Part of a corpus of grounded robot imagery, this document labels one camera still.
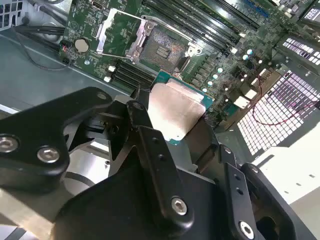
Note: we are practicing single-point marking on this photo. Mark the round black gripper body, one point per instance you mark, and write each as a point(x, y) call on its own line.
point(112, 212)

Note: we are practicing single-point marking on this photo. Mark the silver CPU green edge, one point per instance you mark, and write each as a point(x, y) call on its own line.
point(172, 110)

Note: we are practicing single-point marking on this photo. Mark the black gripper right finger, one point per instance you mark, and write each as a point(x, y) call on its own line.
point(235, 190)

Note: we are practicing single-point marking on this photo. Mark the metal socket cover frame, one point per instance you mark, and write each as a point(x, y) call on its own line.
point(102, 40)

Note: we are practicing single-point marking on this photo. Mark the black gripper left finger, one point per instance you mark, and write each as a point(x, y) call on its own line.
point(32, 140)

